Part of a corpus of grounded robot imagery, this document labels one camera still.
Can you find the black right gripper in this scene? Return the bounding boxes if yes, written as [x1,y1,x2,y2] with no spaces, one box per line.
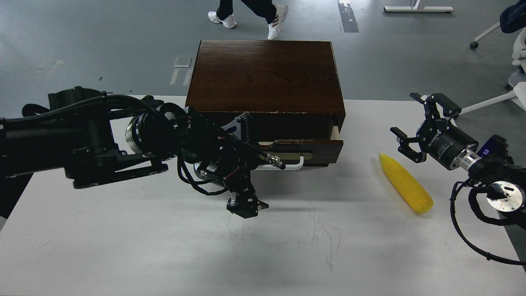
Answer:
[390,92,479,171]

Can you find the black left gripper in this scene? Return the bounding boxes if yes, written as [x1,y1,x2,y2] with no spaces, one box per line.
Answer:
[179,106,286,219]

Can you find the wooden drawer with white handle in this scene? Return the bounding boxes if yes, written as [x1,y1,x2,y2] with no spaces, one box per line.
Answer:
[259,126,344,171]

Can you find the yellow corn cob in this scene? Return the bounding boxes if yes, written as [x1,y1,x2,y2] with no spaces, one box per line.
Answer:
[378,153,434,213]

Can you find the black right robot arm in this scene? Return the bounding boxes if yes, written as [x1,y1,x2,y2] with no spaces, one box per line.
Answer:
[390,92,525,228]

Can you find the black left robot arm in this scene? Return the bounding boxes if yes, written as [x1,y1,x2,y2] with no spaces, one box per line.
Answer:
[0,86,286,219]

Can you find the dark wooden drawer cabinet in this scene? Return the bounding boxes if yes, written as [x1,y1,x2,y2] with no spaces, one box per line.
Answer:
[186,40,346,141]

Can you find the white office chair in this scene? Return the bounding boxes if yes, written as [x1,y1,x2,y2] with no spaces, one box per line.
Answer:
[458,0,526,118]

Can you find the white desk base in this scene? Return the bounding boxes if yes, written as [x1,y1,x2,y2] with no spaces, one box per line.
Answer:
[383,0,454,13]

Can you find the white sneaker right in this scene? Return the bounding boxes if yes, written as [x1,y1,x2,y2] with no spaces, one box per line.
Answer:
[267,4,289,40]

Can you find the white sneaker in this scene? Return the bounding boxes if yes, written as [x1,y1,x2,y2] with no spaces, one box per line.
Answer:
[267,4,289,40]
[208,11,237,29]

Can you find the white sneaker left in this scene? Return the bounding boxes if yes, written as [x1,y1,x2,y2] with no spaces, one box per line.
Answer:
[208,11,237,29]

